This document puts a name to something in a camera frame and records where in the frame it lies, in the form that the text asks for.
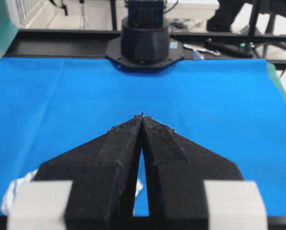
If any blue table cloth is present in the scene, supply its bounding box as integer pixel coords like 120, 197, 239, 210
0, 57, 286, 216

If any white striped towel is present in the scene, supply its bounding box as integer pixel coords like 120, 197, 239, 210
0, 169, 143, 216

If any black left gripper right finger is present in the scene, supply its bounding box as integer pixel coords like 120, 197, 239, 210
141, 115, 268, 230

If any silver metal tool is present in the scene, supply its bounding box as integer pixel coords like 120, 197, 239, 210
183, 44, 221, 57

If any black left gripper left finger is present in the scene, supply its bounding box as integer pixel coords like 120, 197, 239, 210
7, 114, 143, 230

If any black table edge rail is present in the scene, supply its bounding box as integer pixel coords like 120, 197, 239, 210
5, 29, 286, 60

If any black handled tool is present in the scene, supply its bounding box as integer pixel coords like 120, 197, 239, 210
204, 39, 253, 58

